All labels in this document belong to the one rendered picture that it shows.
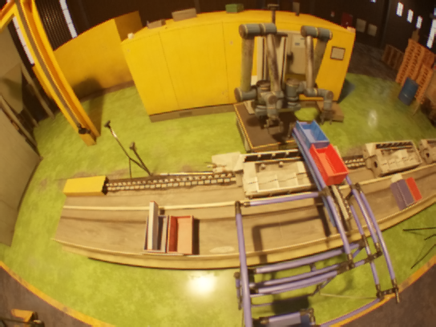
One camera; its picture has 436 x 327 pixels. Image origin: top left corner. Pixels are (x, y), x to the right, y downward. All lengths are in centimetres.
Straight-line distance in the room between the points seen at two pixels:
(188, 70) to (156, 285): 329
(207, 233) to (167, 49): 276
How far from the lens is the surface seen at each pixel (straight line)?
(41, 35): 423
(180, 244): 157
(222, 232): 153
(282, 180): 158
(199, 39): 310
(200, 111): 370
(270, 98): 178
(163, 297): 241
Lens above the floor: 222
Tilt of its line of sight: 52 degrees down
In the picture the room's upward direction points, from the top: 9 degrees counter-clockwise
